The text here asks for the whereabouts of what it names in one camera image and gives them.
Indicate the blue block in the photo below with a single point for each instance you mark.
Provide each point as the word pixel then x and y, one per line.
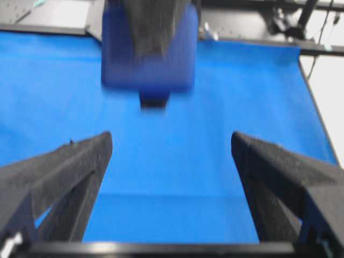
pixel 173 72

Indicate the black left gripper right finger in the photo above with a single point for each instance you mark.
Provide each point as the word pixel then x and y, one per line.
pixel 292 198

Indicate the blue table mat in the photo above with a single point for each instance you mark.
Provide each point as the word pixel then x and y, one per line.
pixel 171 177

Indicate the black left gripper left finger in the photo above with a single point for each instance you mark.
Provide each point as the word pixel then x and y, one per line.
pixel 50 197

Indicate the black camera stand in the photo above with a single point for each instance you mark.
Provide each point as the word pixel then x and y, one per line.
pixel 285 23

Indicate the black aluminium frame rail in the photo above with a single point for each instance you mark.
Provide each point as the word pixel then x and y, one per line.
pixel 245 21

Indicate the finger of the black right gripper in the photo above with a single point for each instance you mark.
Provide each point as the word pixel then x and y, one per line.
pixel 153 24
pixel 153 100

